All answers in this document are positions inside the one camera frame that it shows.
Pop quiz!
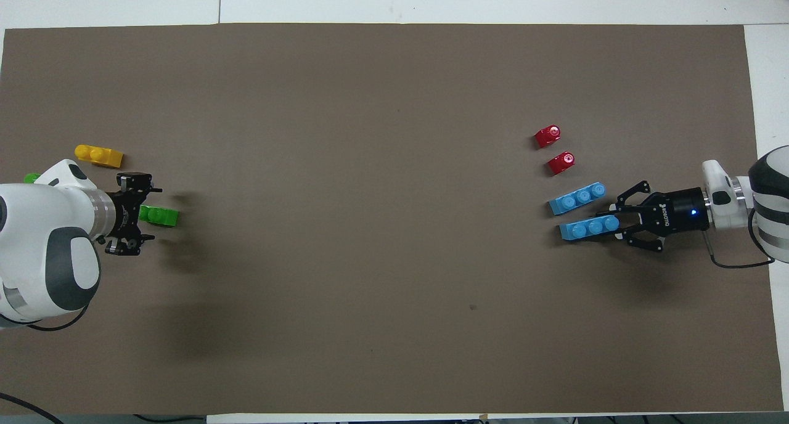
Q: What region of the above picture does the blue three-stud block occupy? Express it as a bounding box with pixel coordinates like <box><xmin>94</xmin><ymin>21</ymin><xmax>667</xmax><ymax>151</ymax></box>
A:
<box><xmin>558</xmin><ymin>213</ymin><xmax>619</xmax><ymax>241</ymax></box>
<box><xmin>547</xmin><ymin>182</ymin><xmax>607</xmax><ymax>216</ymax></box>

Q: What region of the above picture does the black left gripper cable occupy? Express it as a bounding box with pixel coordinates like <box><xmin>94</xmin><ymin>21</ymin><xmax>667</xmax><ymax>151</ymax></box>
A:
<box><xmin>0</xmin><ymin>301</ymin><xmax>93</xmax><ymax>424</ymax></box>

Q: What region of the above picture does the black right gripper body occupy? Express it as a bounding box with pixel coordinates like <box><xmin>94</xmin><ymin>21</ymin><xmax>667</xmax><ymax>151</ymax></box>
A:
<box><xmin>641</xmin><ymin>187</ymin><xmax>709</xmax><ymax>234</ymax></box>

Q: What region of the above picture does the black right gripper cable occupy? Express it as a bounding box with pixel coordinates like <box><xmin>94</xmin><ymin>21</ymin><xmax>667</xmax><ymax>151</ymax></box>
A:
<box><xmin>706</xmin><ymin>211</ymin><xmax>776</xmax><ymax>269</ymax></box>

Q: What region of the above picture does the yellow two-stud block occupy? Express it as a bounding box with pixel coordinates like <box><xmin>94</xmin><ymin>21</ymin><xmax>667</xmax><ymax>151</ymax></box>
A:
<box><xmin>75</xmin><ymin>144</ymin><xmax>124</xmax><ymax>169</ymax></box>

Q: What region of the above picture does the black floor cable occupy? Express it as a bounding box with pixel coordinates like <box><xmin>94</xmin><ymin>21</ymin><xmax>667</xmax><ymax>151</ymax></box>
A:
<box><xmin>133</xmin><ymin>414</ymin><xmax>207</xmax><ymax>424</ymax></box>

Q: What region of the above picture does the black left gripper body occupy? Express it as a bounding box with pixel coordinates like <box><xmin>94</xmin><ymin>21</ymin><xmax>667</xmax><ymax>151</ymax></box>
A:
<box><xmin>108</xmin><ymin>190</ymin><xmax>141</xmax><ymax>240</ymax></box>

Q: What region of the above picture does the red one-stud block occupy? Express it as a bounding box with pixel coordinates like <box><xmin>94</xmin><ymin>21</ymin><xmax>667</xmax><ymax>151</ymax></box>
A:
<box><xmin>533</xmin><ymin>125</ymin><xmax>562</xmax><ymax>149</ymax></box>
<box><xmin>547</xmin><ymin>152</ymin><xmax>576</xmax><ymax>176</ymax></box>

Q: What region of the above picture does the brown table mat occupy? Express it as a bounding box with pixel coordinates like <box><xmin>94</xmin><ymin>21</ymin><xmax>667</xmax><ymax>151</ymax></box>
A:
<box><xmin>0</xmin><ymin>23</ymin><xmax>783</xmax><ymax>415</ymax></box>

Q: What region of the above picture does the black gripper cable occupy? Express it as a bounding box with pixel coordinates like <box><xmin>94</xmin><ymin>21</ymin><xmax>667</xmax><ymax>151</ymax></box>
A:
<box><xmin>706</xmin><ymin>211</ymin><xmax>776</xmax><ymax>269</ymax></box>
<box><xmin>0</xmin><ymin>301</ymin><xmax>93</xmax><ymax>424</ymax></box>

